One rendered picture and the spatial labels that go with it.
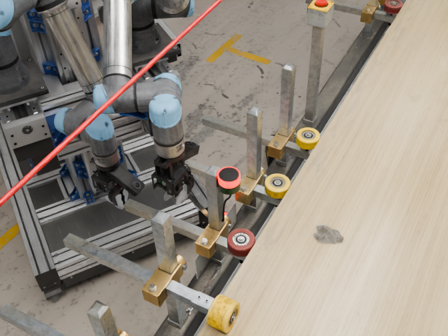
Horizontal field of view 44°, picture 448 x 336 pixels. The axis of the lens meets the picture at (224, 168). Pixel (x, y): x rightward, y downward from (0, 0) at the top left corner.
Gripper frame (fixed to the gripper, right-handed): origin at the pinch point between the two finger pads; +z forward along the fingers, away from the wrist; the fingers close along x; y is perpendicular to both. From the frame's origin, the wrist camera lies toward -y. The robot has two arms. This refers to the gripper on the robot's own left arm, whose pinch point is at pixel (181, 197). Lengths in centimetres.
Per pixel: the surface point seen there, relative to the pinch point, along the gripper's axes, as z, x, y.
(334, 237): 9.1, 41.5, -13.2
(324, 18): -19, 11, -78
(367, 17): 17, 9, -146
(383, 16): 16, 15, -150
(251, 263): 10.5, 24.4, 4.5
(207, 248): 13.6, 9.5, 3.6
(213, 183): -6.6, 8.7, -3.7
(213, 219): 9.0, 7.9, -3.6
